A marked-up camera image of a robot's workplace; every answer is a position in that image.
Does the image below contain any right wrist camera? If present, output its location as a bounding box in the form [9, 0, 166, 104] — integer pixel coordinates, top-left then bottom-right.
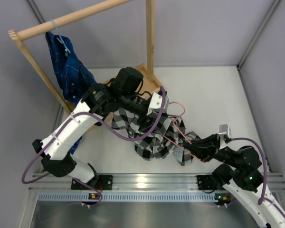
[218, 124, 231, 150]

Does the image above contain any wooden clothes rack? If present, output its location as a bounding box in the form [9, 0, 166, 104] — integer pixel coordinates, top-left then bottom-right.
[9, 0, 162, 114]

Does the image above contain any blue zip tie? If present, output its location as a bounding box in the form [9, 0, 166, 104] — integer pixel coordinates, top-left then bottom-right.
[50, 19, 70, 56]

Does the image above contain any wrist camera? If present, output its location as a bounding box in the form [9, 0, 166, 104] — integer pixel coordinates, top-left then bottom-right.
[218, 124, 231, 150]
[147, 93, 169, 115]

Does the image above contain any black white checkered shirt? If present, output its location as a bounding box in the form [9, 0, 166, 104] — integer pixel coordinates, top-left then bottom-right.
[111, 108, 200, 166]

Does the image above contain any pink wire hanger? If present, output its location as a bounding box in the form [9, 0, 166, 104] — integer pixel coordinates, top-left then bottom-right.
[164, 102, 195, 160]

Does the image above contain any white slotted cable duct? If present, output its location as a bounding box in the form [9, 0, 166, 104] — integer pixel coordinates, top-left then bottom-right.
[38, 192, 218, 202]

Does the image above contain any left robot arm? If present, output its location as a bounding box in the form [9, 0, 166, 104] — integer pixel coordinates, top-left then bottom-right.
[33, 67, 149, 190]

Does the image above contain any aluminium mounting rail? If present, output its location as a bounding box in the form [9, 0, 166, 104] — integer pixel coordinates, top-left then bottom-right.
[28, 172, 285, 190]

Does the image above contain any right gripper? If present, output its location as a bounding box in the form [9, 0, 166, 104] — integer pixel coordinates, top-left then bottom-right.
[182, 133, 240, 168]

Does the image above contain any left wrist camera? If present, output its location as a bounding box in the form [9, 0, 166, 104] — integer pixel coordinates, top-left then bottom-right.
[147, 93, 169, 115]

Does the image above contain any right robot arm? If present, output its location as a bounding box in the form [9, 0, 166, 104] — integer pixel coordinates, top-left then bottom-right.
[183, 133, 285, 228]

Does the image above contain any blue plaid shirt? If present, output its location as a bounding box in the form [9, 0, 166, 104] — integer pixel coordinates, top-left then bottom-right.
[45, 31, 103, 156]

